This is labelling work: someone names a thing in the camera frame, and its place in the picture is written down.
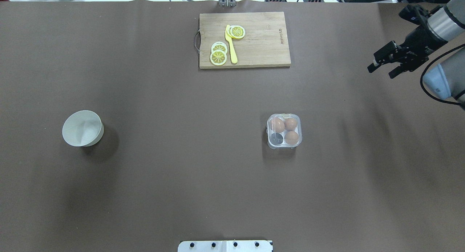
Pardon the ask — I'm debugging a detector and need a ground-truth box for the brown egg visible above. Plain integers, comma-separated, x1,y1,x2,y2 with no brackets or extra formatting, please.
284,117,298,131
270,117,285,133
284,131,300,146

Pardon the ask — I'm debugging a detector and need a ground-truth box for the wooden cutting board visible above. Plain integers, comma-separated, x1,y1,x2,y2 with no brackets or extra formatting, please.
199,12,292,69

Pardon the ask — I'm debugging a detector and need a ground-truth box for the lemon slice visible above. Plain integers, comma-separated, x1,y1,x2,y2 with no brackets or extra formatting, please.
210,50,227,66
211,41,228,53
227,25,246,39

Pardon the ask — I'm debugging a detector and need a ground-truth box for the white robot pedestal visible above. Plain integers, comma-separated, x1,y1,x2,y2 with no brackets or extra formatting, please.
177,240,274,252

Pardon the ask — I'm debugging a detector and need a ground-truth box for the clear plastic egg box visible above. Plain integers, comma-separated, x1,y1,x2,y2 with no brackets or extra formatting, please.
266,114,303,149

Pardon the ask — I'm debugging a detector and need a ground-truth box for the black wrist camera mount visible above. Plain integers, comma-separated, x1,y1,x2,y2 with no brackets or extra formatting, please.
398,4,433,25

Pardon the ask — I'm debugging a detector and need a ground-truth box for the yellow plastic knife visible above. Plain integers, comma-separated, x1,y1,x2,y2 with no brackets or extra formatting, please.
225,24,238,64

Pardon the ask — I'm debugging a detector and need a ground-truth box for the white bowl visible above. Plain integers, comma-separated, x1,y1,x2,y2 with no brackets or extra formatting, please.
62,110,104,147

